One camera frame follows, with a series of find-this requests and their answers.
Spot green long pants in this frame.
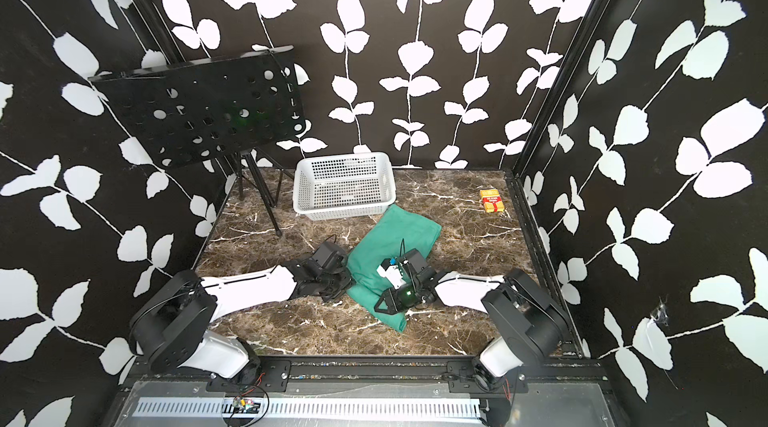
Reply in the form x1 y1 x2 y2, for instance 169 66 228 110
347 205 442 333

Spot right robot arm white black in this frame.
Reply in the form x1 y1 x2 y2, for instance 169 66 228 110
374 249 568 389

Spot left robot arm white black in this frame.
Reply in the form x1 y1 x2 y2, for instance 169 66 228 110
127 241 354 384

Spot white plastic basket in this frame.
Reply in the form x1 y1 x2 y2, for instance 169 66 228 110
292 152 396 221

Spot yellow red small box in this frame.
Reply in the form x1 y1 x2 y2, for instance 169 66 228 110
480 189 505 213

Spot small green circuit board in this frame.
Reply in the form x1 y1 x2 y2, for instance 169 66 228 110
222 397 263 418

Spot black perforated music stand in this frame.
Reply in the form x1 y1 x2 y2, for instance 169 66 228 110
87 45 308 235

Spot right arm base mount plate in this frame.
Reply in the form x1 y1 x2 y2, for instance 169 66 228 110
440 358 529 397

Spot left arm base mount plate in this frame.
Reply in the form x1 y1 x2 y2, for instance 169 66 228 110
206 357 291 394

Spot white slotted cable duct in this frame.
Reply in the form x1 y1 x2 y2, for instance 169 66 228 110
129 397 483 423

